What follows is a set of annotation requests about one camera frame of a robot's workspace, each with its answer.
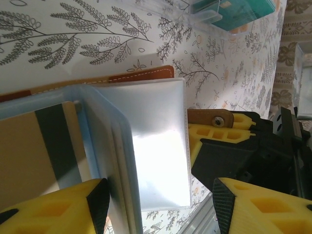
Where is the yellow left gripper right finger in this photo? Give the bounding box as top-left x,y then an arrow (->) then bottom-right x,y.
212,176 -> 312,234

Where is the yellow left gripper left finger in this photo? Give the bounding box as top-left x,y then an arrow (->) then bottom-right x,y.
0,177 -> 112,234

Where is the gold card with magnetic stripe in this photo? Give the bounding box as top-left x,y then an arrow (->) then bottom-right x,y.
0,101 -> 86,195

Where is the clear acrylic card organizer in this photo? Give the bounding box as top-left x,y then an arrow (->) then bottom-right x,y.
156,0 -> 278,37

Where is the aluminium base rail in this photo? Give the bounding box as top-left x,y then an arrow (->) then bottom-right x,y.
181,194 -> 219,234

